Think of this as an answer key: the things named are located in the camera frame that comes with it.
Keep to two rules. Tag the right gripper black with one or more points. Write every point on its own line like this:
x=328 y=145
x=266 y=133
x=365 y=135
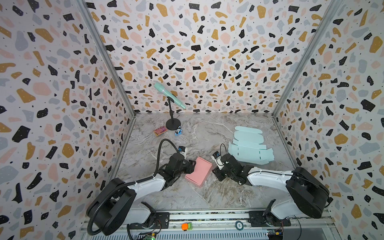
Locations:
x=220 y=170

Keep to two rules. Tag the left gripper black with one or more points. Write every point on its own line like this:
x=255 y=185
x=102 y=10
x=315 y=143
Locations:
x=188 y=166

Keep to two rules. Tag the pink paper box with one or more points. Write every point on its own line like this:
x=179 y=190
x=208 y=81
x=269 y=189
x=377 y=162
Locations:
x=200 y=173

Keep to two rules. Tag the mint paper box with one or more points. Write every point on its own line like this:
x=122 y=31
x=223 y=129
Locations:
x=248 y=146

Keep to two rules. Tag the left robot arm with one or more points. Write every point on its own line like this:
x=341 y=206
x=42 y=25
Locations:
x=120 y=203

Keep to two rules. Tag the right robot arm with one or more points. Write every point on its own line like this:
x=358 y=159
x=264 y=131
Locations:
x=306 y=194

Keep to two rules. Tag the small pink card box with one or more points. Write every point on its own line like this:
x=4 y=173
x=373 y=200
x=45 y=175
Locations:
x=160 y=131

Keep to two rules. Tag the small blue toy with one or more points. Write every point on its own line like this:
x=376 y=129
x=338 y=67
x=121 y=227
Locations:
x=178 y=131

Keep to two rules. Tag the black microphone stand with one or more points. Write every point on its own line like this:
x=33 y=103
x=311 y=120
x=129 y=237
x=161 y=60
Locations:
x=172 y=124

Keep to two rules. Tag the orange button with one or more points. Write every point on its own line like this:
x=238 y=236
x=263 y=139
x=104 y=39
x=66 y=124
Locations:
x=187 y=226

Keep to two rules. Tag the mint green microphone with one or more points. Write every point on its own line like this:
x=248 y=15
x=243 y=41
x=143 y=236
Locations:
x=160 y=88

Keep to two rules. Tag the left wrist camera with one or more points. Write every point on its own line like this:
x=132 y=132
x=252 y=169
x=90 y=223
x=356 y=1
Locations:
x=183 y=150

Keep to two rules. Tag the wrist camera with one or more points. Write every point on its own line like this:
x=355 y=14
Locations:
x=183 y=150
x=216 y=156

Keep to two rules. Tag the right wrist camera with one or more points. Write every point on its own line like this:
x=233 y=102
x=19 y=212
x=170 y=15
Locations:
x=216 y=156

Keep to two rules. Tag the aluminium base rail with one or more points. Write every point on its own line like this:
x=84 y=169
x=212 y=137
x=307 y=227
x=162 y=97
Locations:
x=224 y=224

